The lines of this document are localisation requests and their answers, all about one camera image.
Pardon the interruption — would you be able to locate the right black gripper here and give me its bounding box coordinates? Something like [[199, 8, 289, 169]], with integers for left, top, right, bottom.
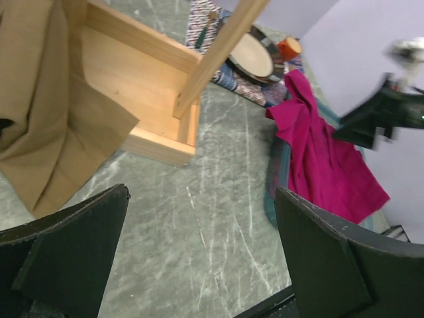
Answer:
[[333, 74, 423, 149]]

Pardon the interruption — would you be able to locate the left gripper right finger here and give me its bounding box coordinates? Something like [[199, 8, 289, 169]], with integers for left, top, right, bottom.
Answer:
[[275, 187, 423, 317]]

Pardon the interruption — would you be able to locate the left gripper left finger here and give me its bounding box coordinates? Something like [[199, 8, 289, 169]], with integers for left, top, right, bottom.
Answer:
[[1, 184, 130, 317]]

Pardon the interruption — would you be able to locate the magenta garment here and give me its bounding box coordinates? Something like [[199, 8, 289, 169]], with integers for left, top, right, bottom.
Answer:
[[265, 70, 391, 225]]

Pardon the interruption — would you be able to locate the tan skirt with white lining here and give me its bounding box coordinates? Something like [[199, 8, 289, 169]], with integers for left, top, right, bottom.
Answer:
[[1, 1, 138, 218]]

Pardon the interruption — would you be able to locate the teal plastic basket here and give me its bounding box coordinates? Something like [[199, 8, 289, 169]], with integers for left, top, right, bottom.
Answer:
[[264, 92, 385, 233]]

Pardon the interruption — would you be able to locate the orange ceramic cup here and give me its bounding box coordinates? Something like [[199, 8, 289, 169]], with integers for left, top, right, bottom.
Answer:
[[277, 36, 303, 62]]

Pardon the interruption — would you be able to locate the brown rimmed ceramic plate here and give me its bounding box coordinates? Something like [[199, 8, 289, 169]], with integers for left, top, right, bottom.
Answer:
[[228, 25, 284, 84]]

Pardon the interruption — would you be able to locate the dark green pen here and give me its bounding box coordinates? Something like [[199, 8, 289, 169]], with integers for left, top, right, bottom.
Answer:
[[195, 11, 217, 49]]

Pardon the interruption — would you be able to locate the patterned placemat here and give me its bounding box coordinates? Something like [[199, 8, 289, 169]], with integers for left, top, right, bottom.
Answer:
[[185, 1, 303, 107]]

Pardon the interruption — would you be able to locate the wooden clothes rack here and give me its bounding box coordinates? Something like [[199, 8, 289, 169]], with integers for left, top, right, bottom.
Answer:
[[66, 1, 266, 166]]

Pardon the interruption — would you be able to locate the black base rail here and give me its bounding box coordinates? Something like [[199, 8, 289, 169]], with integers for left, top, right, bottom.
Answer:
[[235, 225, 410, 318]]

